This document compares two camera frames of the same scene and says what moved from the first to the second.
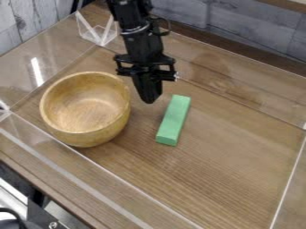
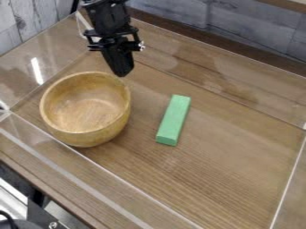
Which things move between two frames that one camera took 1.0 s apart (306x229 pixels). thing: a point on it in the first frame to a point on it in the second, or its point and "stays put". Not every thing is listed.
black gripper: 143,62 to 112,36
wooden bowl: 84,108 stays put
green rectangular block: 173,120 stays put
